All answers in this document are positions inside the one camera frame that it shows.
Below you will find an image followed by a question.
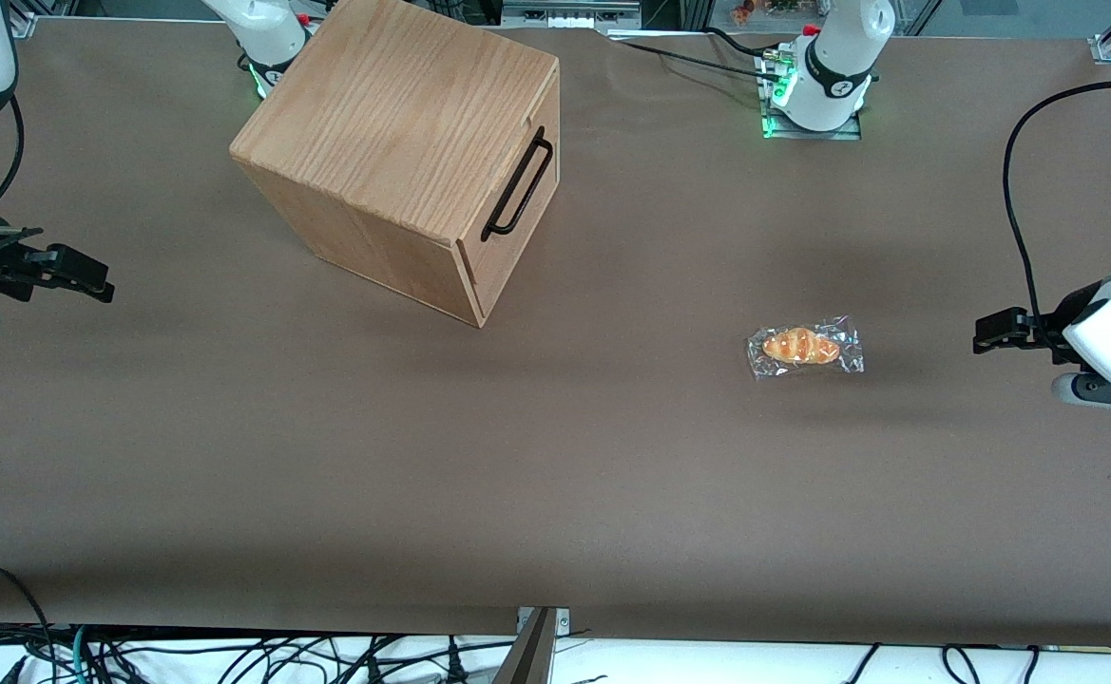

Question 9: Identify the black base cable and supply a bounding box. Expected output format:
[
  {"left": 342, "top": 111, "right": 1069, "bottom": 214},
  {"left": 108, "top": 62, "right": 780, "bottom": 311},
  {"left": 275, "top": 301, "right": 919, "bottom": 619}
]
[
  {"left": 607, "top": 36, "right": 770, "bottom": 79},
  {"left": 704, "top": 26, "right": 782, "bottom": 56}
]

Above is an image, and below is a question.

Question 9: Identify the light wooden drawer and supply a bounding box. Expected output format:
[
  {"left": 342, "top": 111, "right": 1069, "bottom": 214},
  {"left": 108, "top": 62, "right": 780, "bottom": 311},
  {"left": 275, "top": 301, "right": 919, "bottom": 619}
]
[{"left": 458, "top": 65, "right": 563, "bottom": 329}]

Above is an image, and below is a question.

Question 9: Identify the metal table edge bracket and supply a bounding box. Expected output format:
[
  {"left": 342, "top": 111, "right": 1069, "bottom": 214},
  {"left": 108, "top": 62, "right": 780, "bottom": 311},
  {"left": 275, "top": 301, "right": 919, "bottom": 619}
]
[{"left": 515, "top": 606, "right": 572, "bottom": 636}]

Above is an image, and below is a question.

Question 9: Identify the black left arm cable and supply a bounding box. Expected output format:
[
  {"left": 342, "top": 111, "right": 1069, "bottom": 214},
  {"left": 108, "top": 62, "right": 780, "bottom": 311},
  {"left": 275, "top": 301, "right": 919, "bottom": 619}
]
[{"left": 1002, "top": 80, "right": 1111, "bottom": 348}]

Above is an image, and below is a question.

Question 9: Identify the looped black cable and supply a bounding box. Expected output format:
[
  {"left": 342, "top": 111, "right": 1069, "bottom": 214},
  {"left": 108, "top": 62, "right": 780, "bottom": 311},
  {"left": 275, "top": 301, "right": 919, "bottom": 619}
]
[{"left": 0, "top": 566, "right": 54, "bottom": 666}]

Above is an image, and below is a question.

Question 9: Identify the brown angled bar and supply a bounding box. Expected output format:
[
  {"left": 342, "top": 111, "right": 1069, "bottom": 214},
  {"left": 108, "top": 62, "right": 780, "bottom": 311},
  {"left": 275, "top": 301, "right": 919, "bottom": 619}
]
[{"left": 490, "top": 608, "right": 558, "bottom": 684}]

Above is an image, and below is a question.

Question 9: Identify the bread roll in clear wrapper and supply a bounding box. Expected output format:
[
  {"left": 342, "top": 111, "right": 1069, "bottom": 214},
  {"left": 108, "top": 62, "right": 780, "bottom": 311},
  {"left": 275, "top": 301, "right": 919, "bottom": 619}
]
[{"left": 745, "top": 315, "right": 866, "bottom": 381}]

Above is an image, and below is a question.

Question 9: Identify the green cable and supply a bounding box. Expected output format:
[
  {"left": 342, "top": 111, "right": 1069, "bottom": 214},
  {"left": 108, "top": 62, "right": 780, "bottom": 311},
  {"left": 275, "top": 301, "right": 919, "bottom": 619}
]
[{"left": 68, "top": 625, "right": 95, "bottom": 684}]

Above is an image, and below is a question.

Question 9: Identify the light wooden cabinet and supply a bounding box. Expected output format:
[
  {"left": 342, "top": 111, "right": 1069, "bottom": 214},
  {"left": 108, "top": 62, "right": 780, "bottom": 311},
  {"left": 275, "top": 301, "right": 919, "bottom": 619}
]
[{"left": 229, "top": 0, "right": 562, "bottom": 330}]

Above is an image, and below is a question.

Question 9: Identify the grey power strip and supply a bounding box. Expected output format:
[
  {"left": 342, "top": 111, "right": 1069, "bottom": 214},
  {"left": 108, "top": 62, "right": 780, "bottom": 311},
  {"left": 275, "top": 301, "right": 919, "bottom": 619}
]
[{"left": 501, "top": 0, "right": 643, "bottom": 29}]

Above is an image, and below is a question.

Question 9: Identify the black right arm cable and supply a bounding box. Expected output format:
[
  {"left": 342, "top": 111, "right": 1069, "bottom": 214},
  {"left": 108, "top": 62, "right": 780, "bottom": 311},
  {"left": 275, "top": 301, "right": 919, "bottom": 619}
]
[{"left": 0, "top": 93, "right": 26, "bottom": 212}]

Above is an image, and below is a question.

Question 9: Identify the black metal drawer handle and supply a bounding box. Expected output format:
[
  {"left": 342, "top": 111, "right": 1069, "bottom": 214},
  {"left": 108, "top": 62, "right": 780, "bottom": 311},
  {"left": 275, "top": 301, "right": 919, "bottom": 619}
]
[{"left": 481, "top": 125, "right": 555, "bottom": 242}]

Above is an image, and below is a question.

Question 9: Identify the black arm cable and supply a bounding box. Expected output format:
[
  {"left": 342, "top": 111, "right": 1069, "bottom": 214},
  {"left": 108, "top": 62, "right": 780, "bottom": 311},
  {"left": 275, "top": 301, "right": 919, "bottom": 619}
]
[
  {"left": 0, "top": 93, "right": 26, "bottom": 212},
  {"left": 1002, "top": 80, "right": 1111, "bottom": 348}
]

